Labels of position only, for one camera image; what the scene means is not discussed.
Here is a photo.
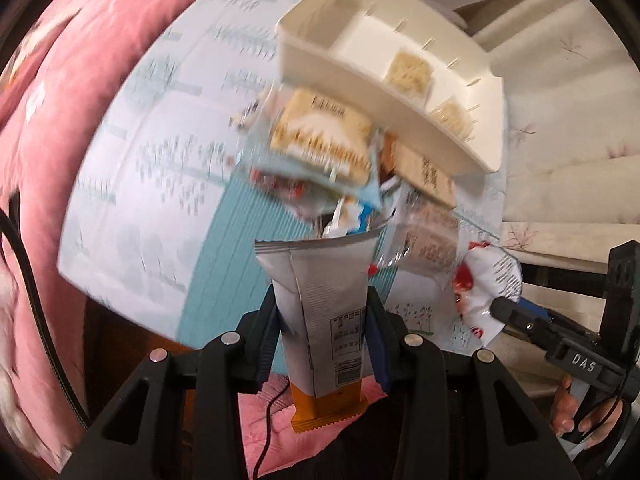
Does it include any orange white snack bag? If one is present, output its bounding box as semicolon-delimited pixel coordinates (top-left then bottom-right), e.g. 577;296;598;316
255;231;378;434

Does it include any clear printed snack packet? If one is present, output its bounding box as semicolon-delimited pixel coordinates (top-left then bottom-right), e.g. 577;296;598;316
375;191;459;284

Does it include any red white snack packet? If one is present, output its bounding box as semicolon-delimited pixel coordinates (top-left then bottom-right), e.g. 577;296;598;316
452;242;523;347

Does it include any beige cracker pack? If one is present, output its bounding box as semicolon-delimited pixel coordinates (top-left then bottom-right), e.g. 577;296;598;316
378;132;457;210

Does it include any light blue bread packet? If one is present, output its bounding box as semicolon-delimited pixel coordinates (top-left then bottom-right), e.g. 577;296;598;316
232;84;382;218

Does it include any person right hand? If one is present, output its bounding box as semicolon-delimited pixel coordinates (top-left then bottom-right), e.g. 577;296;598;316
550;375;623;448

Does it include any teal patterned table mat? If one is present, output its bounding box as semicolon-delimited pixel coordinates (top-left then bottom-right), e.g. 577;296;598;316
58;0;506;354

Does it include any cream plastic organizer bin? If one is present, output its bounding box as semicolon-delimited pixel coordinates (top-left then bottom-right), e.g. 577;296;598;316
276;0;504;176

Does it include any pink quilted blanket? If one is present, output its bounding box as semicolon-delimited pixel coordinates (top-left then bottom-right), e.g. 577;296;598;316
1;0;195;470

